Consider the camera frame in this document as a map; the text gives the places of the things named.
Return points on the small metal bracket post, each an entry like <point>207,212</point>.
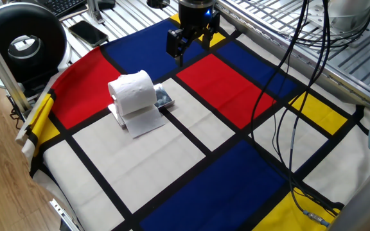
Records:
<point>94,11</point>

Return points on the black smartphone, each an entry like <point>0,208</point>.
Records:
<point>88,33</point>

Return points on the metal drawer slide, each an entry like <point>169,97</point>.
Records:
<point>63,213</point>

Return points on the aluminium edge rail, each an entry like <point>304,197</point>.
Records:
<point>300,57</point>

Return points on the black keyboard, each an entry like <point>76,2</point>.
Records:
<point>59,5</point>

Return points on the aluminium frame post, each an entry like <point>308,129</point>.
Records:
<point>2,67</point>

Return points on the white toilet paper roll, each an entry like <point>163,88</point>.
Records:
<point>130,91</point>

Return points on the chrome toilet paper holder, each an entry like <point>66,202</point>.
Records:
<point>164,97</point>

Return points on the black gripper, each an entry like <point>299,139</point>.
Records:
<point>193,13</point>

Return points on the colour block grid tablecloth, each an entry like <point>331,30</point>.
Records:
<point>140,167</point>

